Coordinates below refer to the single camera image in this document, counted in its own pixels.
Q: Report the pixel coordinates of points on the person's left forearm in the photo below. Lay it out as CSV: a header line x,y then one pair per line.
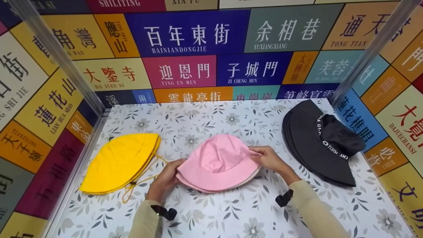
x,y
145,219

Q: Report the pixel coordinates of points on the black bucket hat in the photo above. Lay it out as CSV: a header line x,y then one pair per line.
x,y
322,142

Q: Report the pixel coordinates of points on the person's right thumb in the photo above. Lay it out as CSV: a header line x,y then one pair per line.
x,y
256,158

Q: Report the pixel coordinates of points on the person's right forearm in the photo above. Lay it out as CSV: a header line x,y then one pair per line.
x,y
319,211

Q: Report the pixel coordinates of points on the person's left thumb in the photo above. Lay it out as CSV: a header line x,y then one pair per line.
x,y
178,163

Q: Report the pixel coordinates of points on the yellow bucket hat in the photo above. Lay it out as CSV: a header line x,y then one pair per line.
x,y
120,163

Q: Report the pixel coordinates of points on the pink bucket hat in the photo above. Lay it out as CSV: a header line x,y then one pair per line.
x,y
218,163

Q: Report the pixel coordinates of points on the black wrist band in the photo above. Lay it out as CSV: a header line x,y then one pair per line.
x,y
284,198
165,212

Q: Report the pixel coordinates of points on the person's right hand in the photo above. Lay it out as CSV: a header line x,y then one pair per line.
x,y
272,161

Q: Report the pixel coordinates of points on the person's right index finger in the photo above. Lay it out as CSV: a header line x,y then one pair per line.
x,y
259,149

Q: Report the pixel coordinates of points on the person's left hand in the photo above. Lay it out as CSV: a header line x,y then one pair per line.
x,y
163,181

